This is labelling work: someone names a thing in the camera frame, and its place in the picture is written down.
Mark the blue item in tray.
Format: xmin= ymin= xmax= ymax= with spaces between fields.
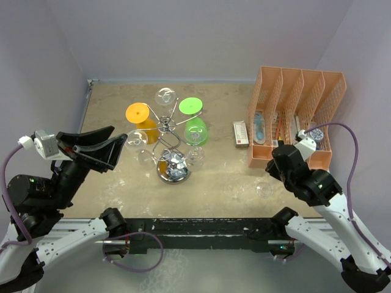
xmin=253 ymin=112 xmax=266 ymax=145

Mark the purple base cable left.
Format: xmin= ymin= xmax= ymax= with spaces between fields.
xmin=101 ymin=231 xmax=165 ymax=272

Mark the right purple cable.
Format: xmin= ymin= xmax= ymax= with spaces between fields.
xmin=307 ymin=122 xmax=391 ymax=268

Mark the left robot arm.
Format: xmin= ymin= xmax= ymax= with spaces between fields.
xmin=1 ymin=126 xmax=128 ymax=292

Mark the green plastic goblet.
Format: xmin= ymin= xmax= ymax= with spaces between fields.
xmin=179 ymin=97 xmax=208 ymax=146

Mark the orange plastic goblet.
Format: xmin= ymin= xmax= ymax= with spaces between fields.
xmin=125 ymin=103 xmax=159 ymax=144

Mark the clear wine glass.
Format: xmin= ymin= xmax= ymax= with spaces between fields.
xmin=185 ymin=126 xmax=208 ymax=172
xmin=255 ymin=182 xmax=272 ymax=198
xmin=155 ymin=87 xmax=177 ymax=106

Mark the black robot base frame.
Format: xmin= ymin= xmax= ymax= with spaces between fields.
xmin=91 ymin=217 xmax=302 ymax=256

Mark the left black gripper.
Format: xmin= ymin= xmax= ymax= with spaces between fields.
xmin=48 ymin=125 xmax=128 ymax=208

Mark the clear tall glass back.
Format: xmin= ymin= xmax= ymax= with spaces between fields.
xmin=125 ymin=129 xmax=155 ymax=170

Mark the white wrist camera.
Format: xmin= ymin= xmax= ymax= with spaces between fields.
xmin=18 ymin=130 xmax=72 ymax=161
xmin=294 ymin=130 xmax=316 ymax=161

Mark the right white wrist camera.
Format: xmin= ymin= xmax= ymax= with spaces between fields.
xmin=294 ymin=130 xmax=316 ymax=161

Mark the chrome wine glass rack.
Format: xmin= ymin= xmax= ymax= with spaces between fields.
xmin=152 ymin=96 xmax=195 ymax=185

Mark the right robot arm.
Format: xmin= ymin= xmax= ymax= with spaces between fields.
xmin=266 ymin=145 xmax=390 ymax=292

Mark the orange desk file organizer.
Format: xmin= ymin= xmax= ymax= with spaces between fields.
xmin=248 ymin=66 xmax=347 ymax=170

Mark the white red small box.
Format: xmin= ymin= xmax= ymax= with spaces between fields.
xmin=233 ymin=120 xmax=249 ymax=148

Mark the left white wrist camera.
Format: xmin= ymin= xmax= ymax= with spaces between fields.
xmin=18 ymin=130 xmax=72 ymax=161

